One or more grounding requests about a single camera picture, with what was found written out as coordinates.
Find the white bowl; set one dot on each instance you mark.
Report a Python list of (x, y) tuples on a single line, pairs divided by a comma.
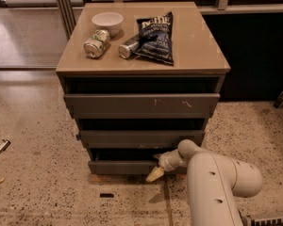
[(110, 21)]

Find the metal bar at left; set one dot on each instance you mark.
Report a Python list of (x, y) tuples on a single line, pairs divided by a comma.
[(5, 143)]

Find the grey middle drawer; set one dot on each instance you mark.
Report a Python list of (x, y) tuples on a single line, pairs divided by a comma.
[(138, 139)]

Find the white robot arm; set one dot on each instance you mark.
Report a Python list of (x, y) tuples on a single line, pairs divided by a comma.
[(214, 181)]

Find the grey drawer cabinet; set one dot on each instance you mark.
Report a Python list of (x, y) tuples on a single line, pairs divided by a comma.
[(199, 64)]

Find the dark blue chips bag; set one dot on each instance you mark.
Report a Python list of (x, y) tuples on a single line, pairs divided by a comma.
[(156, 38)]

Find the grey power strip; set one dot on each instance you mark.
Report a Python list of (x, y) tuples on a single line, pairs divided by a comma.
[(251, 221)]

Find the grey bottom drawer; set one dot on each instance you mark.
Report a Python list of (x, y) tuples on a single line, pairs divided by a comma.
[(123, 161)]

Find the dark object at right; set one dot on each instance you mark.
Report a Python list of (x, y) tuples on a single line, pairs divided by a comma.
[(279, 101)]

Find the grey drawer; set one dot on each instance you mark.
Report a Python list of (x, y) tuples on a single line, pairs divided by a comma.
[(123, 161), (138, 139), (141, 106)]

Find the grey top drawer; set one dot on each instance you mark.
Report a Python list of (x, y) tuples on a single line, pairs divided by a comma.
[(141, 106)]

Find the green white soda can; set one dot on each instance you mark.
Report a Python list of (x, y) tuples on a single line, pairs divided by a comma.
[(97, 44)]

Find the dark silver soda can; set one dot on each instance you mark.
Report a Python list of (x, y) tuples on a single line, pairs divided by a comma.
[(128, 48)]

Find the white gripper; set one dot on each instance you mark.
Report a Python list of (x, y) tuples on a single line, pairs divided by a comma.
[(165, 163)]

